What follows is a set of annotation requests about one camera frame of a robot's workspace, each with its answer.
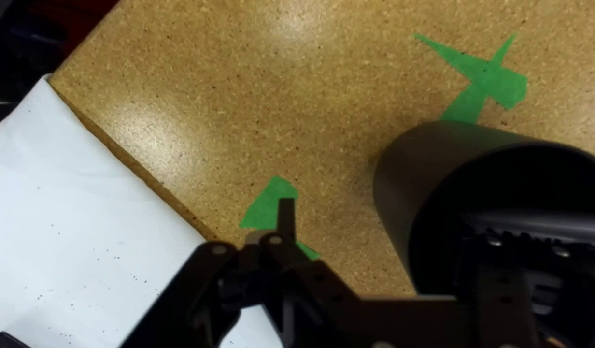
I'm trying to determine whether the white paper sheet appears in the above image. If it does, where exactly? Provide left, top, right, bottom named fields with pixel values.
left=0, top=72, right=289, bottom=348

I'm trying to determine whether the green tape cross mark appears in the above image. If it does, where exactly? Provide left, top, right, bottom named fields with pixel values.
left=412, top=31, right=532, bottom=126

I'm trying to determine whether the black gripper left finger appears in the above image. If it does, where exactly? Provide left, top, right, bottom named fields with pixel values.
left=121, top=196, right=364, bottom=348

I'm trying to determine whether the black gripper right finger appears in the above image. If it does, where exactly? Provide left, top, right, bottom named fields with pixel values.
left=457, top=211, right=595, bottom=348

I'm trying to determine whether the black cup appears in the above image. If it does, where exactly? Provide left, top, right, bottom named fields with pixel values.
left=372, top=120, right=595, bottom=300

